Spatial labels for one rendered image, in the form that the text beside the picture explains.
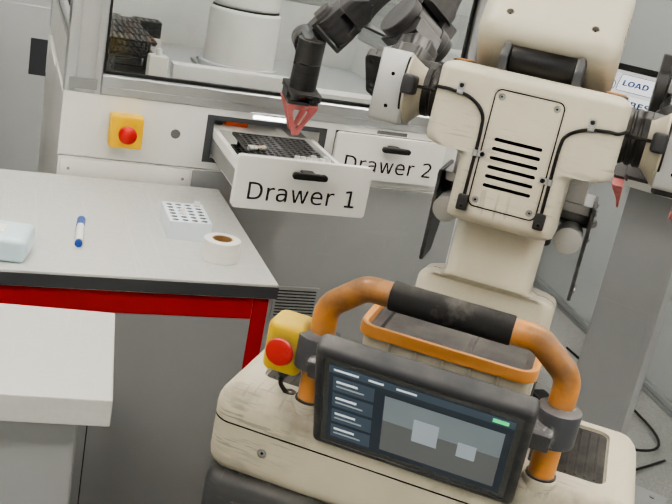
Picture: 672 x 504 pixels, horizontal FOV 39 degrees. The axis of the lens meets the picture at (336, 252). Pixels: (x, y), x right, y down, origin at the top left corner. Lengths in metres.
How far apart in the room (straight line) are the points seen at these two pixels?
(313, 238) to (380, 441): 1.28
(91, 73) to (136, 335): 0.69
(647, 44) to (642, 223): 1.64
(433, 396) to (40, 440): 0.56
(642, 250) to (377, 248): 0.67
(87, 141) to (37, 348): 0.90
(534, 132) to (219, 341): 0.72
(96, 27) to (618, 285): 1.42
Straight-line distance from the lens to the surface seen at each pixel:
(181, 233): 1.88
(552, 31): 1.43
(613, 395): 2.63
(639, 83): 2.53
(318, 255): 2.41
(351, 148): 2.32
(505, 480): 1.15
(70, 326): 1.47
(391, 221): 2.44
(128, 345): 1.75
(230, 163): 2.05
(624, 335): 2.57
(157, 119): 2.22
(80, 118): 2.20
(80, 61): 2.18
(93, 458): 1.85
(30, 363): 1.36
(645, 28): 4.08
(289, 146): 2.19
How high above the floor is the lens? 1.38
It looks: 19 degrees down
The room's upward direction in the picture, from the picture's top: 11 degrees clockwise
